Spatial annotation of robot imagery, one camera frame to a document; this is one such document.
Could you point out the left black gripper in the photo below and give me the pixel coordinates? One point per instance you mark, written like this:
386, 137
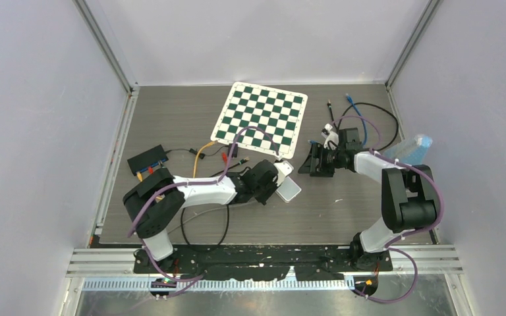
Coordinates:
273, 187

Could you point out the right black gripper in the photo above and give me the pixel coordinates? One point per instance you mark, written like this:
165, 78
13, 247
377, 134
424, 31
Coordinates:
317, 151

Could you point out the white router box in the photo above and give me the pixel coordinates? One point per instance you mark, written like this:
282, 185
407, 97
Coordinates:
288, 190

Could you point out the black network switch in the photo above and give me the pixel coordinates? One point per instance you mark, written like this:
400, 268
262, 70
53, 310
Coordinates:
150, 158

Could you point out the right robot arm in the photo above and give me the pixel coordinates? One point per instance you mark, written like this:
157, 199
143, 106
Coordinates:
408, 200

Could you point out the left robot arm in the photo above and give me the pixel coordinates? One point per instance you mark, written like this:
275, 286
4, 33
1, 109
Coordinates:
153, 203

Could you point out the green white chessboard mat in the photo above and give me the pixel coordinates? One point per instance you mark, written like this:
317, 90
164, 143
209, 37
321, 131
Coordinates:
275, 117

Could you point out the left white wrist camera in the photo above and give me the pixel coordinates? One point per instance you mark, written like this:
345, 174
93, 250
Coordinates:
284, 169

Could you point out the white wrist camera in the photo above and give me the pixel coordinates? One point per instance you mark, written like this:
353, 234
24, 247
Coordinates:
284, 169
331, 141

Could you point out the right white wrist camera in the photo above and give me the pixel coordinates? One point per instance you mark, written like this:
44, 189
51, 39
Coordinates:
331, 141

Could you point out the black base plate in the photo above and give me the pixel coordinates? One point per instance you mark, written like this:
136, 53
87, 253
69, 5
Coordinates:
264, 262

